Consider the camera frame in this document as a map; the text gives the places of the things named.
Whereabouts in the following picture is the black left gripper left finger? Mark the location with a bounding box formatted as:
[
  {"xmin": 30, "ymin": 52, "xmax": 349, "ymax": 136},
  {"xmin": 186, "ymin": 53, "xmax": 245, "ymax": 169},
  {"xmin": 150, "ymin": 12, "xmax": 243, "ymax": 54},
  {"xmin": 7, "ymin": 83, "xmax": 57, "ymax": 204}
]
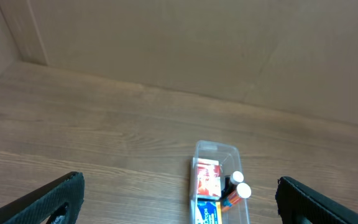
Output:
[{"xmin": 0, "ymin": 172, "xmax": 85, "ymax": 223}]

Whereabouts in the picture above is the red orange lozenge box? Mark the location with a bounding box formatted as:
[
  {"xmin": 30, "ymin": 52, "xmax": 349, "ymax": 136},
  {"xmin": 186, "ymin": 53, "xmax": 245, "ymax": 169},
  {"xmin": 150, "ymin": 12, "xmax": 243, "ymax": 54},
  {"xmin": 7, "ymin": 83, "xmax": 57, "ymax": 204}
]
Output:
[{"xmin": 196, "ymin": 158, "xmax": 221, "ymax": 200}]

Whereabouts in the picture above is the brown bottle white cap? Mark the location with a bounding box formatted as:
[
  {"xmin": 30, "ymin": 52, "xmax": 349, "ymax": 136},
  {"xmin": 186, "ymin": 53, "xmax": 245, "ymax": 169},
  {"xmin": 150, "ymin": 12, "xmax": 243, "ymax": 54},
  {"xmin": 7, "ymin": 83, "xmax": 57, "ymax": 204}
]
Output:
[{"xmin": 221, "ymin": 170, "xmax": 244, "ymax": 197}]

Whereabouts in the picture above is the clear plastic container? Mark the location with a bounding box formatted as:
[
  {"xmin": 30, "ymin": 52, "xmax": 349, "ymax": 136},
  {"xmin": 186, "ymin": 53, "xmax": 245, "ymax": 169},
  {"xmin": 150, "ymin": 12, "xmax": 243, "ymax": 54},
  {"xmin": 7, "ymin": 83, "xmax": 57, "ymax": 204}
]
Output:
[{"xmin": 189, "ymin": 140, "xmax": 250, "ymax": 224}]

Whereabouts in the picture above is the orange tube white cap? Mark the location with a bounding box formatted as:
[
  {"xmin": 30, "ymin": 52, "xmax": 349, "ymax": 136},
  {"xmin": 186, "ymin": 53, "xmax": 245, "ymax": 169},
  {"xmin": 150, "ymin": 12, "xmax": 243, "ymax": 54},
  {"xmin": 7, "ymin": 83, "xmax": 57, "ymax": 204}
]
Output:
[{"xmin": 221, "ymin": 182, "xmax": 252, "ymax": 212}]

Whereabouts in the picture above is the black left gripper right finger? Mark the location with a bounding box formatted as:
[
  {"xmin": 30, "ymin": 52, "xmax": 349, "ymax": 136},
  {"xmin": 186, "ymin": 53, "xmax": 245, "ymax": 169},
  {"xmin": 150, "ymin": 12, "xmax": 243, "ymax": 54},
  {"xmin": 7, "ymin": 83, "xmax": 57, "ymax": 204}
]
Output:
[{"xmin": 275, "ymin": 176, "xmax": 358, "ymax": 224}]

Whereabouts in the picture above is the blue yellow VapoDrops box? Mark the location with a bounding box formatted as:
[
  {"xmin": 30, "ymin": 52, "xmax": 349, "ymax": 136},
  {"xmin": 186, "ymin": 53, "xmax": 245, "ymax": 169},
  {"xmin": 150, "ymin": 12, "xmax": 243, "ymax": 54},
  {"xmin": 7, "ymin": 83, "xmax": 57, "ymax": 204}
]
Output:
[{"xmin": 195, "ymin": 200, "xmax": 223, "ymax": 224}]

